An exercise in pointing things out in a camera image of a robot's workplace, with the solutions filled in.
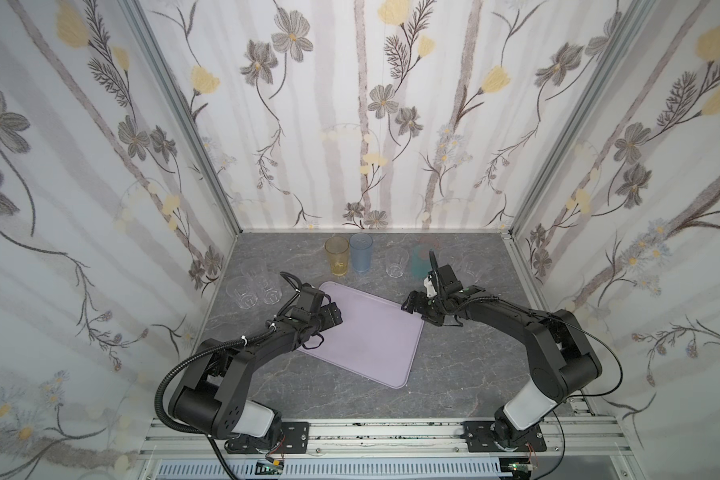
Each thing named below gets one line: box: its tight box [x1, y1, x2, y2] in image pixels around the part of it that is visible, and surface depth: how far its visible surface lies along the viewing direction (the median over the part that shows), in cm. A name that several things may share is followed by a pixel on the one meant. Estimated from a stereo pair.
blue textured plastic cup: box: [349, 233, 374, 275], surface depth 107 cm
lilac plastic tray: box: [297, 281, 425, 389], surface depth 88 cm
